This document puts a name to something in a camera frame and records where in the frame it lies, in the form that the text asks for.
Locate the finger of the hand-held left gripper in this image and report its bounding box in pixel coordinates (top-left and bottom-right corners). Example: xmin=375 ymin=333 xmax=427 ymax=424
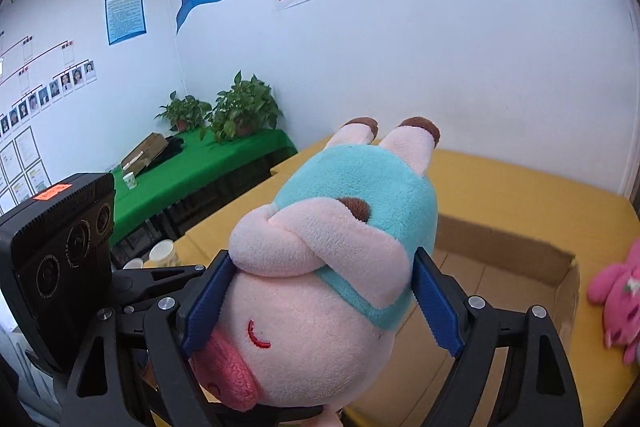
xmin=112 ymin=263 xmax=207 ymax=312

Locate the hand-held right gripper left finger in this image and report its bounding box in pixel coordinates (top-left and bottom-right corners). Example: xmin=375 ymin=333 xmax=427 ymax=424
xmin=60 ymin=249 xmax=241 ymax=427

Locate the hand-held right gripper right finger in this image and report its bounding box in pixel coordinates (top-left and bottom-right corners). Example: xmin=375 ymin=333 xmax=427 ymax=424
xmin=411 ymin=247 xmax=585 ymax=427

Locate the large cardboard box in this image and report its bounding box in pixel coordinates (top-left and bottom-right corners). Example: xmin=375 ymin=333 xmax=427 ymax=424
xmin=345 ymin=213 xmax=582 ymax=427

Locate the pink pig plush toy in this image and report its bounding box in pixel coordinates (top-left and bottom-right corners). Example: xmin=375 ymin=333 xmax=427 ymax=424
xmin=189 ymin=117 xmax=442 ymax=427

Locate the group of framed certificates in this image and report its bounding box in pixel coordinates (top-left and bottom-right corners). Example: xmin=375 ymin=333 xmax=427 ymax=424
xmin=0 ymin=127 xmax=51 ymax=212

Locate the green cloth table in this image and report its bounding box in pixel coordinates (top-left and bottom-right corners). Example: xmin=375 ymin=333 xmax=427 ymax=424
xmin=107 ymin=129 xmax=298 ymax=253

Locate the small flat brown carton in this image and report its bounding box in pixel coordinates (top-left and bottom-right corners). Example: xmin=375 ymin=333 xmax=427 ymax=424
xmin=121 ymin=133 xmax=170 ymax=172

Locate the black bag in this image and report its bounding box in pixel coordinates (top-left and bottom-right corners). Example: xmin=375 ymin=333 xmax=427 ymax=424
xmin=150 ymin=137 xmax=187 ymax=168

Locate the small potted plant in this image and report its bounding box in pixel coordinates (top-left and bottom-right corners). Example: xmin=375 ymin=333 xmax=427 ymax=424
xmin=162 ymin=92 xmax=213 ymax=132

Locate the large potted plant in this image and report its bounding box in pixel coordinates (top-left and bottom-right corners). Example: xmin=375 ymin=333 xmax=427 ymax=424
xmin=202 ymin=72 xmax=283 ymax=142

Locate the staff photo wall chart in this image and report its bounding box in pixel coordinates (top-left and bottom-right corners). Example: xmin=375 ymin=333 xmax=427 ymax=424
xmin=0 ymin=32 xmax=98 ymax=138

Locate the blue wall poster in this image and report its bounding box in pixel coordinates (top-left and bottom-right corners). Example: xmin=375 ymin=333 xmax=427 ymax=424
xmin=104 ymin=0 xmax=149 ymax=46

